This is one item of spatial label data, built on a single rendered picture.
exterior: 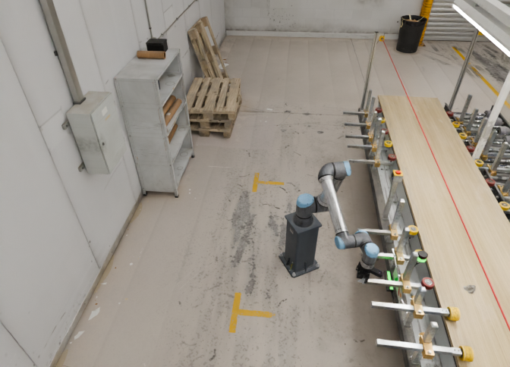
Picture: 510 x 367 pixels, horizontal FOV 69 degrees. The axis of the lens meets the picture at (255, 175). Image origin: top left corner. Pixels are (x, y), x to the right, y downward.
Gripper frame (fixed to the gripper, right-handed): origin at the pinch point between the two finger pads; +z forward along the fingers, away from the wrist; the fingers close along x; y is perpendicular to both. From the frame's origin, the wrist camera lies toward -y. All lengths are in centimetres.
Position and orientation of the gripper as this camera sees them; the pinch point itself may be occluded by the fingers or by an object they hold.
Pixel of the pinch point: (363, 282)
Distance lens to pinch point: 281.5
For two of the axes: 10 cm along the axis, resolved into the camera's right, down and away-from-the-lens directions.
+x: -1.4, 6.2, -7.7
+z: -0.2, 7.8, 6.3
